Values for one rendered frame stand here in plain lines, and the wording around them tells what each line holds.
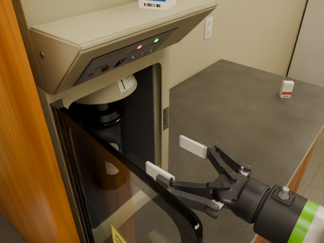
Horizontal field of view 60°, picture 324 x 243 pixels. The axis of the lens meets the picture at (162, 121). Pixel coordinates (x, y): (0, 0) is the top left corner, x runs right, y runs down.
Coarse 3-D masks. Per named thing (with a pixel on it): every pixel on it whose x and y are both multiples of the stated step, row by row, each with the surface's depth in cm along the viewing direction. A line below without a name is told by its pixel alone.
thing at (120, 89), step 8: (120, 80) 60; (128, 80) 62; (104, 88) 59; (112, 88) 59; (120, 88) 60; (128, 88) 62; (88, 96) 59; (96, 96) 59; (104, 96) 59; (112, 96) 60; (120, 96) 61; (88, 104) 59; (96, 104) 59
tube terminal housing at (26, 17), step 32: (32, 0) 38; (64, 0) 41; (96, 0) 46; (128, 0) 51; (32, 64) 43; (128, 64) 57; (160, 64) 69; (64, 96) 48; (160, 96) 74; (160, 128) 80; (64, 160) 53; (160, 160) 87
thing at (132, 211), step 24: (72, 120) 41; (72, 144) 46; (96, 144) 38; (96, 168) 42; (120, 168) 35; (96, 192) 46; (120, 192) 38; (144, 192) 32; (96, 216) 52; (120, 216) 42; (144, 216) 35; (168, 216) 30; (192, 216) 27; (96, 240) 60; (144, 240) 38; (168, 240) 32; (192, 240) 28
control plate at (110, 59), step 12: (156, 36) 46; (168, 36) 51; (132, 48) 44; (144, 48) 49; (156, 48) 55; (96, 60) 39; (108, 60) 43; (132, 60) 52; (84, 72) 41; (96, 72) 45
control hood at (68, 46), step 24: (192, 0) 52; (216, 0) 53; (48, 24) 40; (72, 24) 40; (96, 24) 40; (120, 24) 40; (144, 24) 40; (168, 24) 44; (192, 24) 55; (48, 48) 37; (72, 48) 34; (96, 48) 35; (120, 48) 41; (48, 72) 40; (72, 72) 38
